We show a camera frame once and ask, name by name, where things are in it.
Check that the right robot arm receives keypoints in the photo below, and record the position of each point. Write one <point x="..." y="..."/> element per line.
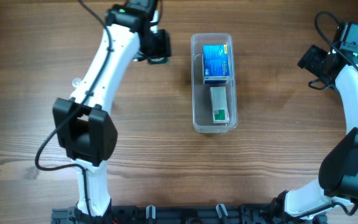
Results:
<point x="337" y="182"/>

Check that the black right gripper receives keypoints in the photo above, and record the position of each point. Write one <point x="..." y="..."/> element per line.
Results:
<point x="311" y="57"/>

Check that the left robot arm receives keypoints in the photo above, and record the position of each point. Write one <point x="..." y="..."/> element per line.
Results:
<point x="85" y="127"/>

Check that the green Zam-Buk box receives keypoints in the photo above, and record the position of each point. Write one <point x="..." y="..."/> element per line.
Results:
<point x="155" y="61"/>

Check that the white lotion bottle clear cap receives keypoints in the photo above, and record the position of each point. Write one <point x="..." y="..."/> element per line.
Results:
<point x="76" y="82"/>

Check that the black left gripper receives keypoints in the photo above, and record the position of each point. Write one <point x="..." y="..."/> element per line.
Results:
<point x="160" y="44"/>

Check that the white green medicine box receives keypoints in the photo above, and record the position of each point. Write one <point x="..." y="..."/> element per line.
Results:
<point x="219" y="104"/>

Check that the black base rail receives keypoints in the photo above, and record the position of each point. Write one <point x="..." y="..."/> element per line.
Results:
<point x="241" y="214"/>

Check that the clear plastic container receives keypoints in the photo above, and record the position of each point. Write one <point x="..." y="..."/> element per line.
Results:
<point x="201" y="100"/>

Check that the blue plaster box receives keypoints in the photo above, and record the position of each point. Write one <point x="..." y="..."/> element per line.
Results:
<point x="215" y="63"/>

